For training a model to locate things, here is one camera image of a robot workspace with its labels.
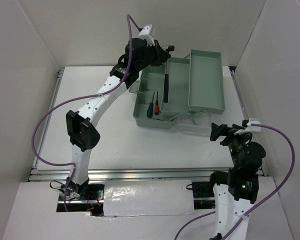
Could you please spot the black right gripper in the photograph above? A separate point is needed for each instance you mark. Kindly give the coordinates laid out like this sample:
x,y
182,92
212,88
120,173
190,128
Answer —
x,y
223,129

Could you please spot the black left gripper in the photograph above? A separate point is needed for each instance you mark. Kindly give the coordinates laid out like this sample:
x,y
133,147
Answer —
x,y
161,56

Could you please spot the small hammer black handle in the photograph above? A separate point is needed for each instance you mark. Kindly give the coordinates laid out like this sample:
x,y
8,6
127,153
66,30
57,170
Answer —
x,y
166,85

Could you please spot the red handled screwdriver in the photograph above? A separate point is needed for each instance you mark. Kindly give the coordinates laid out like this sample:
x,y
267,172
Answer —
x,y
156,106

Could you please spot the large green handled screwdriver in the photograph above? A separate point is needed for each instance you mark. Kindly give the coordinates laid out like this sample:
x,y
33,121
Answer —
x,y
150,109

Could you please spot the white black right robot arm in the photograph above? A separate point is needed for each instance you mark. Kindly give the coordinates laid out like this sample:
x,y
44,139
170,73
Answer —
x,y
236,190

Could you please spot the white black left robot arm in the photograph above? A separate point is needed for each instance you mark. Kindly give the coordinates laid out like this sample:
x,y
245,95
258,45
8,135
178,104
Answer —
x,y
81,124

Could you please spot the green cantilever toolbox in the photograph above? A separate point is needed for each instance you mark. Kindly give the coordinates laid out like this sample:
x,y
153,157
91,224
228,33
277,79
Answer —
x,y
195,87

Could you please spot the white foil cover sheet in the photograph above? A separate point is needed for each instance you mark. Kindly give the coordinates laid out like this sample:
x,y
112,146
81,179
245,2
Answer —
x,y
147,198

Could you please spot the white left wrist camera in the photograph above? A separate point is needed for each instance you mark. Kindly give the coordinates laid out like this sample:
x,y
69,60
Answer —
x,y
147,33

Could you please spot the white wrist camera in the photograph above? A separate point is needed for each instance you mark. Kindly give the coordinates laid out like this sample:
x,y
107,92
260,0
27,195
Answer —
x,y
147,33
252,126

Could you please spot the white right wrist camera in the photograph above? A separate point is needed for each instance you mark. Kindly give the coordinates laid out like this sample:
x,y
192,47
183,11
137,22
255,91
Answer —
x,y
252,126

